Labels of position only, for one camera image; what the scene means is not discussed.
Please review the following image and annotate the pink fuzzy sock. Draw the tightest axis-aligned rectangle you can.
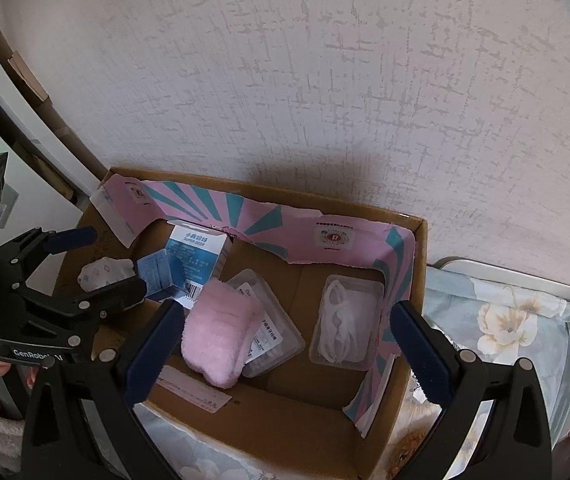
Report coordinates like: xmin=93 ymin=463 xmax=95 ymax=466
xmin=181 ymin=279 xmax=261 ymax=389

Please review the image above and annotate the wooden strip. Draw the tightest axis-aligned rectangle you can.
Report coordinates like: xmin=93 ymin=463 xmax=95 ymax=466
xmin=5 ymin=50 xmax=50 ymax=106

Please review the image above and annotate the cardboard box with pink liner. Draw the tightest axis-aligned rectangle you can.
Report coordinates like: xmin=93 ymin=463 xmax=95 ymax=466
xmin=52 ymin=167 xmax=428 ymax=480

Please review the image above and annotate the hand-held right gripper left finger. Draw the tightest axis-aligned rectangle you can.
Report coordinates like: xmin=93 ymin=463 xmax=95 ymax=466
xmin=22 ymin=301 xmax=186 ymax=480

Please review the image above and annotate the clear plastic box white label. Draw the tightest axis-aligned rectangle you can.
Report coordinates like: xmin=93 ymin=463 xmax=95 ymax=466
xmin=225 ymin=268 xmax=306 ymax=378

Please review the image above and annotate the white box with blue label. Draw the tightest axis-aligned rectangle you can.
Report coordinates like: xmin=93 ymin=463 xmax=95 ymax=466
xmin=165 ymin=220 xmax=233 ymax=308

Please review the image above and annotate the small blue box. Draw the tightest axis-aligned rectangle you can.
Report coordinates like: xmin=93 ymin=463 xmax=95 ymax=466
xmin=135 ymin=252 xmax=186 ymax=301

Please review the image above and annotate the white patterned packet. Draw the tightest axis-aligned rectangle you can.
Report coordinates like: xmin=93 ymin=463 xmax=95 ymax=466
xmin=77 ymin=256 xmax=136 ymax=292

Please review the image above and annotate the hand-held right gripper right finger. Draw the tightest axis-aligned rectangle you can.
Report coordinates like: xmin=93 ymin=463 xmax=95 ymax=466
xmin=389 ymin=302 xmax=551 ymax=480

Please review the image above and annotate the clear container with white cable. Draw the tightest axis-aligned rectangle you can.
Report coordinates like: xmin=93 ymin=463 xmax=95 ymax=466
xmin=309 ymin=274 xmax=386 ymax=372

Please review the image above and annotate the floral blue bedsheet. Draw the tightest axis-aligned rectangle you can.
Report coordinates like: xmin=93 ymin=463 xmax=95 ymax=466
xmin=135 ymin=260 xmax=570 ymax=480

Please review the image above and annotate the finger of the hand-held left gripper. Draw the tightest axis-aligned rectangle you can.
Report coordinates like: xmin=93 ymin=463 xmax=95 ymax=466
xmin=0 ymin=226 xmax=98 ymax=291
xmin=0 ymin=276 xmax=148 ymax=338

